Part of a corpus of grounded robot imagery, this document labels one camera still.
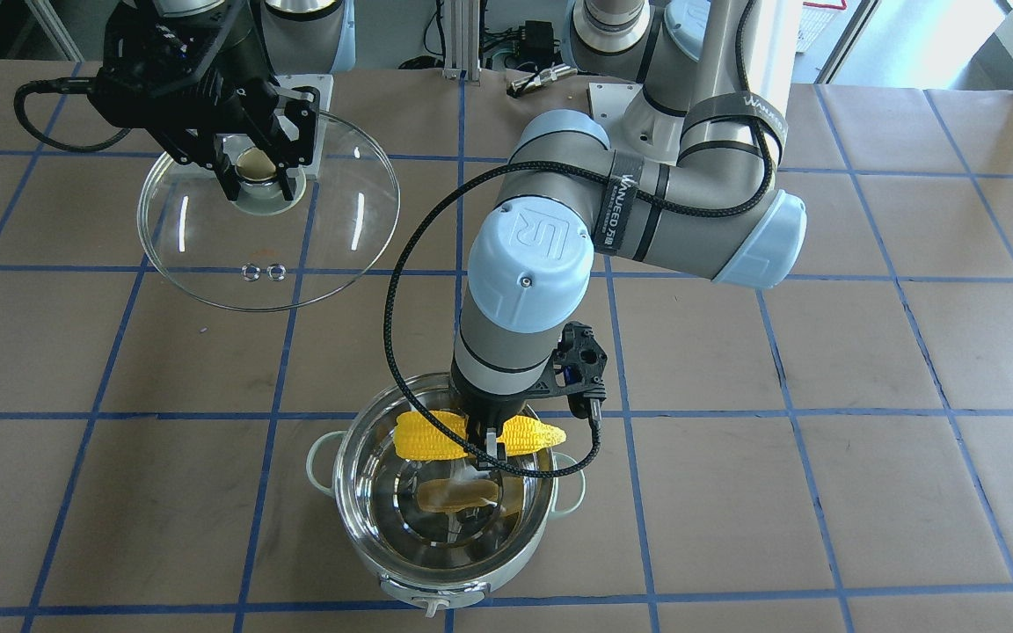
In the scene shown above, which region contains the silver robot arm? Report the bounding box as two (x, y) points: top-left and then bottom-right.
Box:
(450, 1), (805, 471)
(88, 1), (355, 201)

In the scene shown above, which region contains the black power adapter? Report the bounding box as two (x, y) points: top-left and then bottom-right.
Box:
(517, 20), (558, 68)

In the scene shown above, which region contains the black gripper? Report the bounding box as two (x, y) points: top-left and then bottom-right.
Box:
(89, 1), (314, 203)
(453, 322), (608, 471)

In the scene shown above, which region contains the glass pot lid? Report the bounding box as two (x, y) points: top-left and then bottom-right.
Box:
(136, 113), (401, 312)

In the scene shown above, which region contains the pale green cooking pot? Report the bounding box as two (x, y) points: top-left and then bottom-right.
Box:
(305, 388), (587, 616)

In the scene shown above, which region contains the yellow corn cob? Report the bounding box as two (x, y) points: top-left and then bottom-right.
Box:
(393, 411), (566, 461)

